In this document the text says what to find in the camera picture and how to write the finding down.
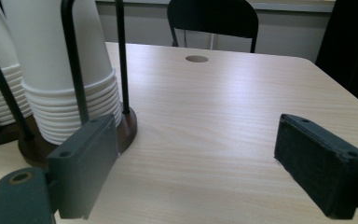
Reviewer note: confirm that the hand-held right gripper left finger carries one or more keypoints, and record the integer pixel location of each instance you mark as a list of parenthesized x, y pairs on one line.
[(80, 161)]

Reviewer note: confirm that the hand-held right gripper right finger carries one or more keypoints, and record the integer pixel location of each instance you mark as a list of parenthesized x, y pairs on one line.
[(320, 168)]

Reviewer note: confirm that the dark curtain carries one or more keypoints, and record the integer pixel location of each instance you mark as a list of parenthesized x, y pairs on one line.
[(348, 46)]

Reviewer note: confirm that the black chair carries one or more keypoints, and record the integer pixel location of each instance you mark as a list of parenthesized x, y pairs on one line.
[(211, 15)]

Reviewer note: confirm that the grey wall ledge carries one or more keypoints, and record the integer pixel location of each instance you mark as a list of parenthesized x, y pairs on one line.
[(292, 6)]

